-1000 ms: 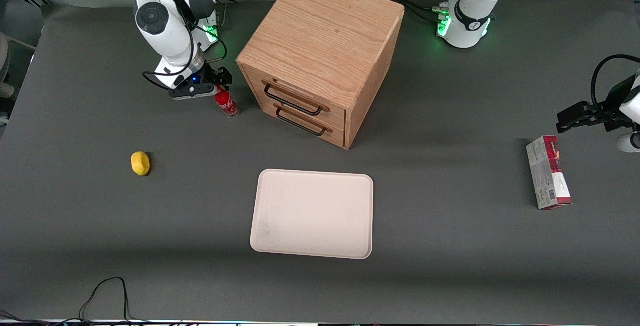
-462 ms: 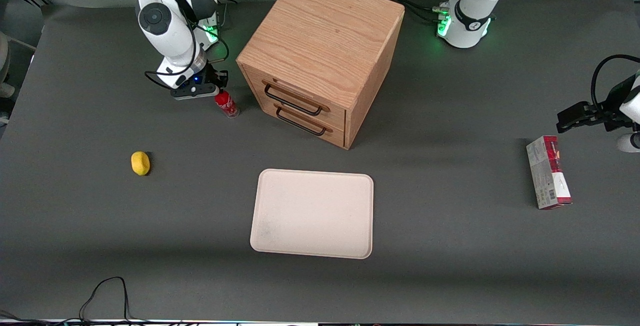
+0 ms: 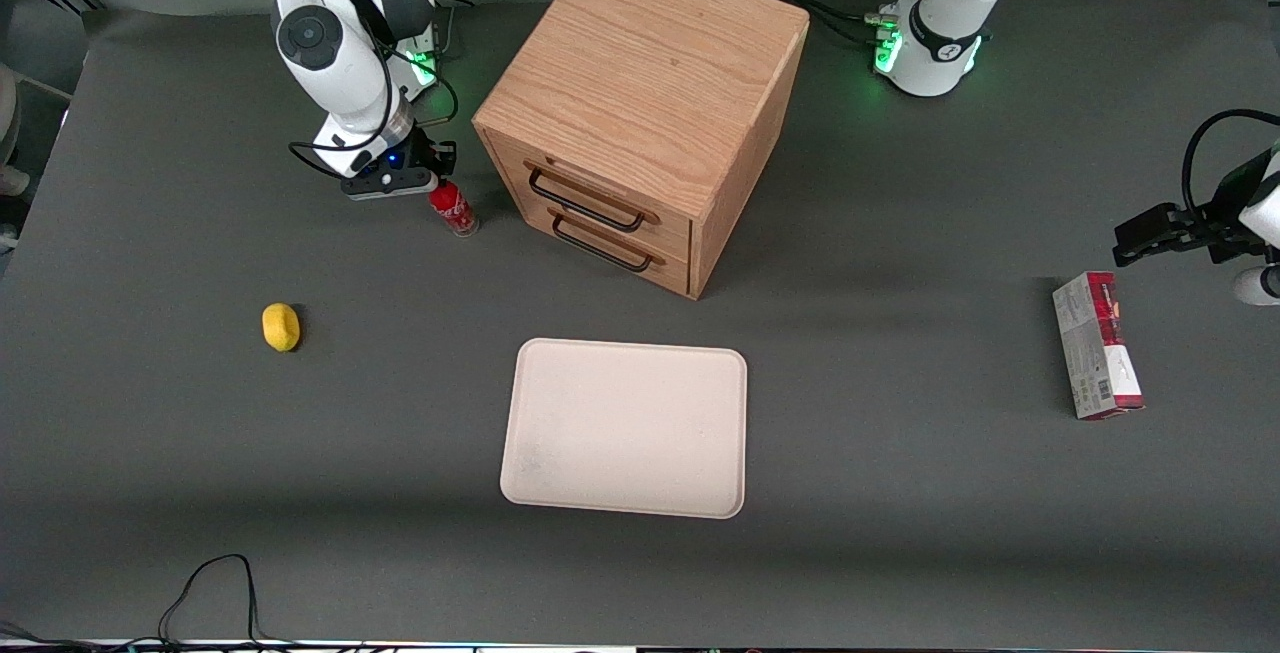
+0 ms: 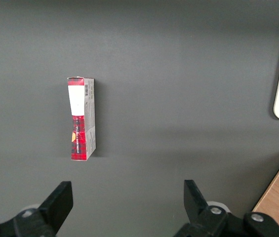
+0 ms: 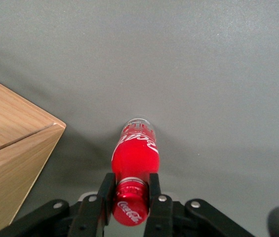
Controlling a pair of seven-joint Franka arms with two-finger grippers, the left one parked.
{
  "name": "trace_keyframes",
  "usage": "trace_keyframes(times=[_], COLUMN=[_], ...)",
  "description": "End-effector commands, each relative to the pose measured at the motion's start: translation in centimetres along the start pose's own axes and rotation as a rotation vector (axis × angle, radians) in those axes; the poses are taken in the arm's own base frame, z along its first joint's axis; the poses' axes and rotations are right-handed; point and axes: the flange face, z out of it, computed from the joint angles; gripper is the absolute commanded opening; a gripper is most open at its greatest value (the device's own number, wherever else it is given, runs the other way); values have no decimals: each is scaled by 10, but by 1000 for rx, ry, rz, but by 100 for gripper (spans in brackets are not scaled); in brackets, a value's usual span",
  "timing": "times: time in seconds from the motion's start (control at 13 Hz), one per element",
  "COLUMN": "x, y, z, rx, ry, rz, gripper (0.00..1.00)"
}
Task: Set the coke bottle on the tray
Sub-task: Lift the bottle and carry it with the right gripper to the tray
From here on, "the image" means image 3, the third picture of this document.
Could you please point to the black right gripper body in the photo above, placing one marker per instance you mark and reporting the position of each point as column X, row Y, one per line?
column 432, row 155

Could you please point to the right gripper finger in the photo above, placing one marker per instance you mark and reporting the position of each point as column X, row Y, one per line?
column 424, row 176
column 447, row 161

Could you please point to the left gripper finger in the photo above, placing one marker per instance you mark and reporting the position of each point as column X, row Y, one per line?
column 1135, row 253
column 1148, row 225

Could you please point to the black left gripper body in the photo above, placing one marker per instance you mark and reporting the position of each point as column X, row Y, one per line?
column 1222, row 229

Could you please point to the red coke bottle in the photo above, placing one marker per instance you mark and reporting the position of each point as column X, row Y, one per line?
column 456, row 211

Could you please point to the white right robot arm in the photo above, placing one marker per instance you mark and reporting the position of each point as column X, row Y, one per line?
column 330, row 43

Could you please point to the cream plastic tray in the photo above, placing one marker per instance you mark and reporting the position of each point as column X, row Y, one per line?
column 625, row 428

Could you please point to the grey and red carton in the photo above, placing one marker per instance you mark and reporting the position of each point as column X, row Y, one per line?
column 1095, row 353

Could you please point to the wooden drawer front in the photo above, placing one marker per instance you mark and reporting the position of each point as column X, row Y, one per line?
column 668, row 268
column 640, row 201

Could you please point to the yellow lemon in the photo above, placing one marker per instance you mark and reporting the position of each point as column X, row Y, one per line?
column 281, row 327

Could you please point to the oak wooden drawer cabinet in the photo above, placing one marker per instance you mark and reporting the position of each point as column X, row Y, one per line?
column 650, row 63

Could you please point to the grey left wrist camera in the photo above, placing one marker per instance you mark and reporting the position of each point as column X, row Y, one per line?
column 1258, row 286

